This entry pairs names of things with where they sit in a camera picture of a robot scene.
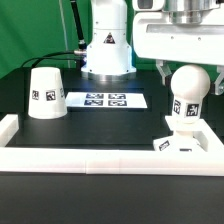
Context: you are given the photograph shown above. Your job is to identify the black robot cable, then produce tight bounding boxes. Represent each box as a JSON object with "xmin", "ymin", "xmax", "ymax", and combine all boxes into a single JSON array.
[{"xmin": 20, "ymin": 0, "xmax": 88, "ymax": 69}]

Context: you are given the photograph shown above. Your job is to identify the white tag sheet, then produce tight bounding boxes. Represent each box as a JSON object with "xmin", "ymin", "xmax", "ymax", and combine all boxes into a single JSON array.
[{"xmin": 66, "ymin": 92, "xmax": 147, "ymax": 109}]

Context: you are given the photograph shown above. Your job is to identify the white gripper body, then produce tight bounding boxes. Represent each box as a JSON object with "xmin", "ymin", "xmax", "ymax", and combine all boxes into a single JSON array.
[{"xmin": 133, "ymin": 6, "xmax": 224, "ymax": 66}]

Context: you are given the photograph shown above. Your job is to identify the white lamp bulb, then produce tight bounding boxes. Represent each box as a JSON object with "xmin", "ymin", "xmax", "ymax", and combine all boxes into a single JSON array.
[{"xmin": 171, "ymin": 65, "xmax": 210, "ymax": 124}]

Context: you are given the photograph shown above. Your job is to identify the white U-shaped fence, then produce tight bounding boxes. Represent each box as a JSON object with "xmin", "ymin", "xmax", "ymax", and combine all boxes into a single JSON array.
[{"xmin": 0, "ymin": 114, "xmax": 224, "ymax": 176}]

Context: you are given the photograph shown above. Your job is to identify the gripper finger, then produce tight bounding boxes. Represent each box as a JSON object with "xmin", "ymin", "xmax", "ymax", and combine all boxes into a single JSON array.
[
  {"xmin": 210, "ymin": 66, "xmax": 224, "ymax": 95},
  {"xmin": 156, "ymin": 60, "xmax": 172, "ymax": 86}
]

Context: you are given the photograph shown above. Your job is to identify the white lamp base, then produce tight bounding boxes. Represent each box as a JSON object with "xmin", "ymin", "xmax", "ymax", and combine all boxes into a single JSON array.
[{"xmin": 153, "ymin": 116, "xmax": 205, "ymax": 152}]

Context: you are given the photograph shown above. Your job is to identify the white lamp shade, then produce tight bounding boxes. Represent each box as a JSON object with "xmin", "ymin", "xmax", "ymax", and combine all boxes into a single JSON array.
[{"xmin": 28, "ymin": 67, "xmax": 67, "ymax": 119}]

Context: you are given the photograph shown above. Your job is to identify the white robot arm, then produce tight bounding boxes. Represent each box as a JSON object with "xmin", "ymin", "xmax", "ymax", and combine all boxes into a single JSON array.
[{"xmin": 82, "ymin": 0, "xmax": 224, "ymax": 95}]

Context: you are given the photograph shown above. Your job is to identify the thin white cable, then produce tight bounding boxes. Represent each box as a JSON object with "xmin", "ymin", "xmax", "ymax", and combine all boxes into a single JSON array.
[{"xmin": 58, "ymin": 0, "xmax": 72, "ymax": 69}]

